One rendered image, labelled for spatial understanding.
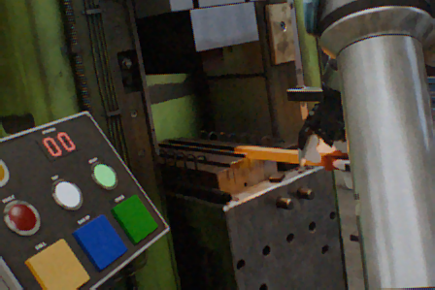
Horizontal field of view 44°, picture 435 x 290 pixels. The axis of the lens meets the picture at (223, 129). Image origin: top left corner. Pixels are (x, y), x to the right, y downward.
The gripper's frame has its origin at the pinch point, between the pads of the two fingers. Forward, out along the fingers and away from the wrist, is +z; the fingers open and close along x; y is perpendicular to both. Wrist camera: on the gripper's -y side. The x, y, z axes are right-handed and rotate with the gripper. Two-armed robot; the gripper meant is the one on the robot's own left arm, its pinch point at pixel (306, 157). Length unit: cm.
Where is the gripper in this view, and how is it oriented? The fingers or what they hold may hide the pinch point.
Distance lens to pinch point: 124.0
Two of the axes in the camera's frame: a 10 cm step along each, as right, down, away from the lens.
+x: 7.5, -2.4, 6.1
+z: -1.8, 8.2, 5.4
